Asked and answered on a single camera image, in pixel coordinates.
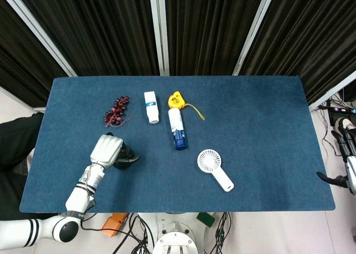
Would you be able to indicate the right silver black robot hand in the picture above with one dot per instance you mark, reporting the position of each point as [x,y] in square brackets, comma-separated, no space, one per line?
[351,170]

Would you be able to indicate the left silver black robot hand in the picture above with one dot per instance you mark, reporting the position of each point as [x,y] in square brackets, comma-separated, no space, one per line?
[107,151]

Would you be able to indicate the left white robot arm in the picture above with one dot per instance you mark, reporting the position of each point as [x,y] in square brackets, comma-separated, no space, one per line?
[79,194]

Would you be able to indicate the dark red grape bunch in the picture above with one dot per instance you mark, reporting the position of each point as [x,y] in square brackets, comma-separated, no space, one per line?
[116,109]

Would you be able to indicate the white plastic bottle blue label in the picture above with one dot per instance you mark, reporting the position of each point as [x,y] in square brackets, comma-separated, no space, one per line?
[151,106]

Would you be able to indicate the orange box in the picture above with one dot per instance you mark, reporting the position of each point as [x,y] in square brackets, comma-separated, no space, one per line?
[114,223]

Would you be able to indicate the white spray can blue cap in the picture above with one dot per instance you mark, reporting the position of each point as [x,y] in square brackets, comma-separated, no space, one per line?
[178,128]

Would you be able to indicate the black fabric garment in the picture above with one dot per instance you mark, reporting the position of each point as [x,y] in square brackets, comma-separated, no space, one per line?
[14,153]

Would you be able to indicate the white handheld fan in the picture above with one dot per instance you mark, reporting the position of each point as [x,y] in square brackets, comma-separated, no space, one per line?
[210,160]

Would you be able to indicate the blue table cloth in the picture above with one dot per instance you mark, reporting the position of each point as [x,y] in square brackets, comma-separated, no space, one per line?
[250,126]

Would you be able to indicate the white robot torso base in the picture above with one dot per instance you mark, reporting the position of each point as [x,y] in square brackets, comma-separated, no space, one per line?
[175,240]

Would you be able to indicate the green box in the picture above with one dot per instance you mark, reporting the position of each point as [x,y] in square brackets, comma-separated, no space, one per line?
[206,219]

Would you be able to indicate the dark brown pleated curtain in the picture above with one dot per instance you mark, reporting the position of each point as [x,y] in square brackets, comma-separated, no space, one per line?
[97,28]
[208,28]
[22,64]
[306,36]

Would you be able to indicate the white metal frame post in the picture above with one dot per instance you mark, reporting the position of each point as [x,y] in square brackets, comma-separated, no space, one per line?
[41,34]
[333,89]
[253,34]
[160,28]

